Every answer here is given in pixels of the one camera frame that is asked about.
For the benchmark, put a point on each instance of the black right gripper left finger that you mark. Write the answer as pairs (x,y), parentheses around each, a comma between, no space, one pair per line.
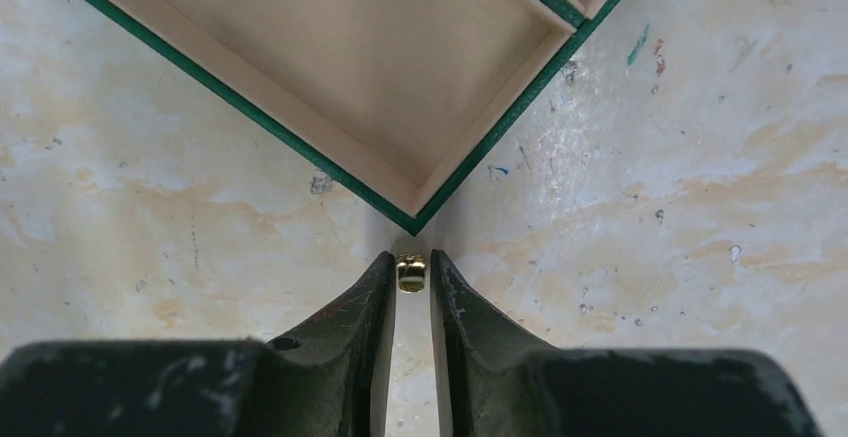
(327,376)

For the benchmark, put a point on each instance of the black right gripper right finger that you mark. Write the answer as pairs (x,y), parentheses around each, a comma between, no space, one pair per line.
(495,378)

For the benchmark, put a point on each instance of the gold earring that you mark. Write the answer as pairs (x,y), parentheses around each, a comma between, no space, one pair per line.
(411,272)

